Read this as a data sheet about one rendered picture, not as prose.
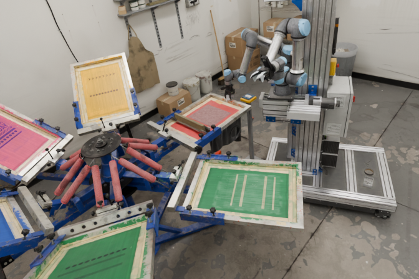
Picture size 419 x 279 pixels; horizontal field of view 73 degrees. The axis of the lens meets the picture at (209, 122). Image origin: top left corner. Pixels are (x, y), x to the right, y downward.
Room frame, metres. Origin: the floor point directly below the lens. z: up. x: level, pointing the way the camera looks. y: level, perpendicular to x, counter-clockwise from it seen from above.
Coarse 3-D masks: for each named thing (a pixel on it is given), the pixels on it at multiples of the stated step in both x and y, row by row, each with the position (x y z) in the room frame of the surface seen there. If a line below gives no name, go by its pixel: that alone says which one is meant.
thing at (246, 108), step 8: (208, 96) 2.84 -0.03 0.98; (216, 96) 2.80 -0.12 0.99; (192, 104) 2.70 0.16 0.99; (232, 104) 2.63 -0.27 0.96; (240, 104) 2.54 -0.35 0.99; (184, 112) 2.59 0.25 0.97; (240, 112) 2.39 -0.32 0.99; (168, 120) 2.45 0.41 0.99; (232, 120) 2.28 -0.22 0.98; (168, 128) 2.30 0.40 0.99; (224, 128) 2.20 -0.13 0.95; (184, 136) 2.12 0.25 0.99
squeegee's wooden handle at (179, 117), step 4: (176, 116) 2.42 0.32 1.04; (180, 116) 2.37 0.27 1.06; (184, 116) 2.36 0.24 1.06; (180, 120) 2.38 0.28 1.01; (184, 120) 2.33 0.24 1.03; (188, 120) 2.28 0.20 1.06; (192, 120) 2.27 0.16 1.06; (188, 124) 2.29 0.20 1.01; (192, 124) 2.25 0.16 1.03; (196, 124) 2.20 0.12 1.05; (200, 124) 2.18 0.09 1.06; (196, 128) 2.21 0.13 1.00; (200, 128) 2.17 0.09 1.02; (204, 128) 2.15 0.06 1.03
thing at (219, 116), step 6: (222, 108) 2.57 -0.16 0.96; (228, 108) 2.55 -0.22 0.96; (234, 108) 2.53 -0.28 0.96; (216, 114) 2.48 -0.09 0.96; (222, 114) 2.46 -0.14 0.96; (228, 114) 2.44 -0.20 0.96; (204, 120) 2.40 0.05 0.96; (210, 120) 2.38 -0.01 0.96; (216, 120) 2.36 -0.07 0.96; (222, 120) 2.35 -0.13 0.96; (210, 126) 2.27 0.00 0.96; (186, 132) 2.24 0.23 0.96; (192, 132) 2.22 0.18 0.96; (198, 132) 2.21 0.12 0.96; (198, 138) 2.11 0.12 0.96
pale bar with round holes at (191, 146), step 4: (148, 124) 2.35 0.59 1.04; (152, 124) 2.34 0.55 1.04; (156, 124) 2.33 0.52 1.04; (152, 128) 2.32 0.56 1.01; (156, 128) 2.26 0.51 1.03; (160, 128) 2.24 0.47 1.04; (164, 128) 2.23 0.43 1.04; (168, 132) 2.16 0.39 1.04; (172, 132) 2.15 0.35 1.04; (176, 136) 2.07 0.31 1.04; (180, 136) 2.06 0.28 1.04; (176, 140) 2.04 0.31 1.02; (180, 140) 2.00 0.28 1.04; (184, 140) 1.99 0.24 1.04; (188, 140) 1.98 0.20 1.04; (184, 144) 1.96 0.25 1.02; (188, 144) 1.92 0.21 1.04; (192, 144) 1.91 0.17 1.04; (196, 144) 1.91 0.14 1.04; (188, 148) 1.92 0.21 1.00; (192, 148) 1.88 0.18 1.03
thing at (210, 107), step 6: (210, 102) 2.74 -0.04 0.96; (198, 108) 2.65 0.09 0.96; (204, 108) 2.63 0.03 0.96; (210, 108) 2.61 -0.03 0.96; (216, 108) 2.59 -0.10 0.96; (192, 114) 2.55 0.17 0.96; (198, 114) 2.53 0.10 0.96; (204, 114) 2.51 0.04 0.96; (210, 114) 2.50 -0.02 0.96; (198, 120) 2.41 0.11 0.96; (174, 126) 2.37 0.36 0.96; (180, 126) 2.35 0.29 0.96; (186, 126) 2.33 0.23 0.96
